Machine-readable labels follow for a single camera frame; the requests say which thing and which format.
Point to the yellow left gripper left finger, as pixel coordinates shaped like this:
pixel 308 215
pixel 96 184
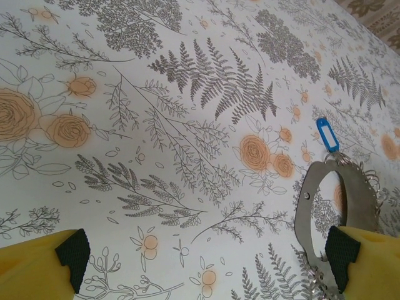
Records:
pixel 31 268

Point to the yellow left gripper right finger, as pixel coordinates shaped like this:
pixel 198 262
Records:
pixel 368 265

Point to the blue plastic key tag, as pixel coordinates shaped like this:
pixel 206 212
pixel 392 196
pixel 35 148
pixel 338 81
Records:
pixel 326 134

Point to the floral patterned table covering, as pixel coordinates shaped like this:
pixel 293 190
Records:
pixel 156 125

